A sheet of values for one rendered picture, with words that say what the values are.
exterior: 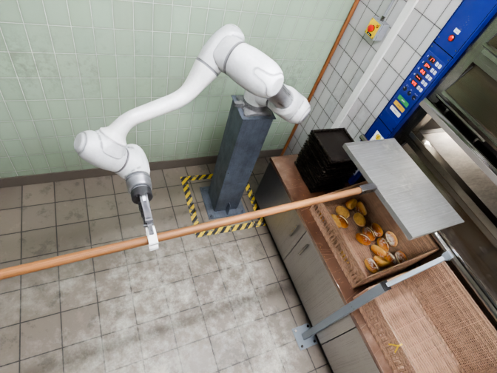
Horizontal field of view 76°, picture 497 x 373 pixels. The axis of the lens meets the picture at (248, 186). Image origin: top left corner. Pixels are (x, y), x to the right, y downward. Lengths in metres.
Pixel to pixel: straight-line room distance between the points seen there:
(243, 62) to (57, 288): 1.78
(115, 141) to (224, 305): 1.46
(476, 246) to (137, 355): 1.95
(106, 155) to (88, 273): 1.30
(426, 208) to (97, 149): 1.41
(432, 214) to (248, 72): 1.06
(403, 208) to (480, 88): 0.69
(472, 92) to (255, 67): 1.14
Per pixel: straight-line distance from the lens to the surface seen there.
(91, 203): 2.62
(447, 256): 1.62
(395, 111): 2.13
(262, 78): 1.15
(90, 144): 1.16
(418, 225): 1.59
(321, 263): 2.02
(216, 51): 1.24
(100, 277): 2.33
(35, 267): 1.15
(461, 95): 1.93
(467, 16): 1.95
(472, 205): 1.96
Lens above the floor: 2.15
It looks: 49 degrees down
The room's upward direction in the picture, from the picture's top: 23 degrees clockwise
